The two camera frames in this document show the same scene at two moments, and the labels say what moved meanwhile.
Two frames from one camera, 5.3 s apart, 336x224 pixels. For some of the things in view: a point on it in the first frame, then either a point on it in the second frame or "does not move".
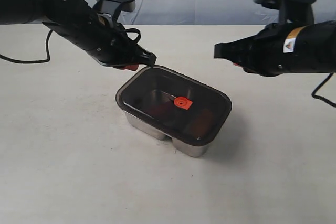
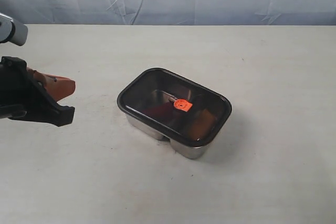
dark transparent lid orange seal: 179,106 does not move
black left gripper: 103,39 → 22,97
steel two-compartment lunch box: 168,104 does not move
